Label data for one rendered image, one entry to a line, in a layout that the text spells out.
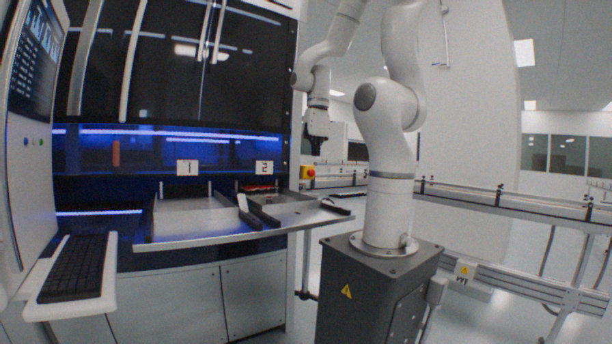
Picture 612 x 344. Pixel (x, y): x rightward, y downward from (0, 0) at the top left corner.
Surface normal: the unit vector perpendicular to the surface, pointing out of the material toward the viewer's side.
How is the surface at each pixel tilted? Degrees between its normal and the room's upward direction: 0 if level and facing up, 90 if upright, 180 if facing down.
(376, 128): 128
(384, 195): 90
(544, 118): 90
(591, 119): 90
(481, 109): 90
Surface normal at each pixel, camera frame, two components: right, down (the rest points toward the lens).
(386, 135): -0.47, 0.62
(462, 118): -0.81, 0.01
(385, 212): -0.41, 0.05
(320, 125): 0.56, 0.15
